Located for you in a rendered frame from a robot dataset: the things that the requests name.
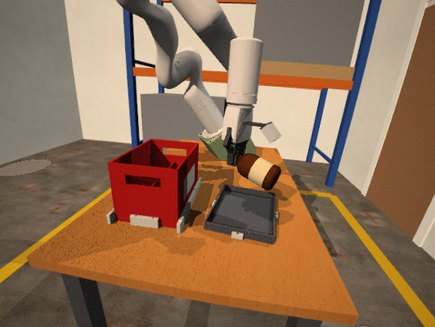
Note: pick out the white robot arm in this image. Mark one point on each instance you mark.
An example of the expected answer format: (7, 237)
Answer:
(241, 57)

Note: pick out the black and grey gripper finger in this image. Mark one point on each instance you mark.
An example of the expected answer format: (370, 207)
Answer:
(231, 151)
(241, 147)

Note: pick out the red crate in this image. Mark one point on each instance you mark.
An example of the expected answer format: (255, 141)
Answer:
(141, 194)

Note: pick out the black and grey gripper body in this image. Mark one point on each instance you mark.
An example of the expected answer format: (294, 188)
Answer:
(234, 116)

